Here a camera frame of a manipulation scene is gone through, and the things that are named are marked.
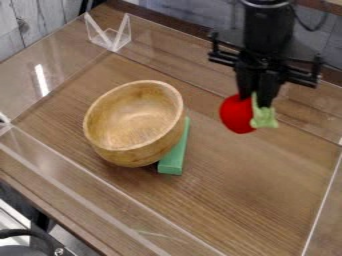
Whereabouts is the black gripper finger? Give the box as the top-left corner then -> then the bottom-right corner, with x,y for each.
233,61 -> 259,100
256,71 -> 281,108

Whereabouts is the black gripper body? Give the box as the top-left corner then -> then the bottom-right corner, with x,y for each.
208,29 -> 323,88

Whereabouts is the red strawberry toy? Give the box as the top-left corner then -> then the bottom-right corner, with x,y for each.
217,91 -> 280,135

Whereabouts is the wooden bowl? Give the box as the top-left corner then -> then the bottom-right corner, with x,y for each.
82,80 -> 184,168

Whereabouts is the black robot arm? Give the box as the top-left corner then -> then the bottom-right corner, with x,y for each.
208,0 -> 323,108

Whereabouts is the green rectangular block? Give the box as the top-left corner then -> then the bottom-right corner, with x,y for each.
157,117 -> 189,175

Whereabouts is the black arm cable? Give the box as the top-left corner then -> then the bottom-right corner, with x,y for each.
288,1 -> 332,33

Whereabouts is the clear acrylic corner bracket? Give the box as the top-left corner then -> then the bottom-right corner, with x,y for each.
84,13 -> 132,52

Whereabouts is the black metal table bracket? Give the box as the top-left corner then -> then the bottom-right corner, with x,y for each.
29,226 -> 77,256

